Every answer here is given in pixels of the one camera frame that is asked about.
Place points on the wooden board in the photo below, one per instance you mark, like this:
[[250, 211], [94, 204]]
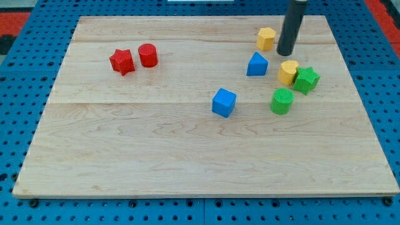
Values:
[[152, 132]]

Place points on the blue cube block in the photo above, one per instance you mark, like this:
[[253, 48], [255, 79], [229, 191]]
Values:
[[223, 102]]

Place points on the green star block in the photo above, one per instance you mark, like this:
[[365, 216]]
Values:
[[306, 80]]

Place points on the yellow heart block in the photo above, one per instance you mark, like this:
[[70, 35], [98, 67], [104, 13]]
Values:
[[287, 72]]

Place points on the red cylinder block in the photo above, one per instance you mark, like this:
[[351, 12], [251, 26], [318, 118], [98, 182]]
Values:
[[148, 55]]

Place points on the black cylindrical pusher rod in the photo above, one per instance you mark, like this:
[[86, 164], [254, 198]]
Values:
[[290, 27]]

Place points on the red star block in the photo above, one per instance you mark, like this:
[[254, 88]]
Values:
[[122, 61]]

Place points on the green cylinder block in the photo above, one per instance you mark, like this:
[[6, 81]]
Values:
[[281, 101]]

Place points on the yellow hexagon block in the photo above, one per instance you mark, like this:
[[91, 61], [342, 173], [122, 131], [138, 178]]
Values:
[[265, 39]]

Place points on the blue triangle block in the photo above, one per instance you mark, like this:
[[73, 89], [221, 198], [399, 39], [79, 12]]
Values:
[[257, 66]]

